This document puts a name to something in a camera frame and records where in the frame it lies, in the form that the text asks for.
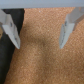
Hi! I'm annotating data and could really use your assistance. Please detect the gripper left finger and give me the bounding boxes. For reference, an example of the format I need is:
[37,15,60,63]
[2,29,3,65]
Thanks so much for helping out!
[0,8,22,50]

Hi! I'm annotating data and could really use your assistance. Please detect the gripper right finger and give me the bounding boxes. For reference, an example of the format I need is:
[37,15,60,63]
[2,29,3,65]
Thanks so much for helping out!
[58,7,84,50]

